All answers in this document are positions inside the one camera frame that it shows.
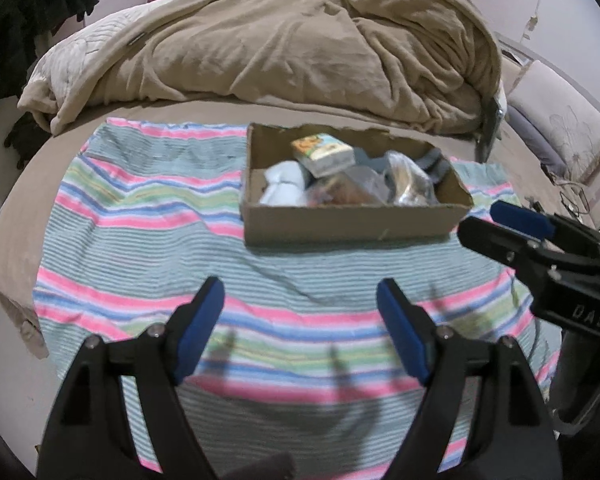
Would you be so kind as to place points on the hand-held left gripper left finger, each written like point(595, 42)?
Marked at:
point(200, 330)

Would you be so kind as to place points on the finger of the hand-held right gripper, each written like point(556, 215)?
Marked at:
point(520, 217)
point(490, 237)

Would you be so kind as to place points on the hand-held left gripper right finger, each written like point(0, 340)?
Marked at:
point(405, 335)

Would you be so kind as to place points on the dark sock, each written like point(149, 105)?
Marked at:
point(432, 165)

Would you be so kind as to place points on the cotton swab bag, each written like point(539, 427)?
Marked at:
point(410, 180)

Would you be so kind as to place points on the cardboard box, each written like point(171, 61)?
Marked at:
point(330, 225)

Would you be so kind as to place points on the clear plastic bag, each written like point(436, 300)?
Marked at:
point(350, 187)

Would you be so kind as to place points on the white socks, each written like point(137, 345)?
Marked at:
point(285, 185)

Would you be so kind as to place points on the yellow green small carton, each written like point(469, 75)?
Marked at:
point(325, 157)

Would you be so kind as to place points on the grey pillow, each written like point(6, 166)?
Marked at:
point(535, 140)

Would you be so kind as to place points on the striped cloth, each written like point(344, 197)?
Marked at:
point(155, 240)

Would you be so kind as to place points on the beige embroidered pillow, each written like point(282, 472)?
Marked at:
point(565, 120)

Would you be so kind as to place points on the bed with brown sheet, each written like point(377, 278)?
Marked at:
point(35, 175)

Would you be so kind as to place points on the beige fleece blanket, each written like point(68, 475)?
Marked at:
point(280, 50)

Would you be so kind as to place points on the white quilted duvet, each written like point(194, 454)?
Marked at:
point(75, 55)

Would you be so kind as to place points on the pile of black clothes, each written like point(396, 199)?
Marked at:
point(20, 20)

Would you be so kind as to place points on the metal bed bracket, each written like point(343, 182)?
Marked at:
point(490, 130)

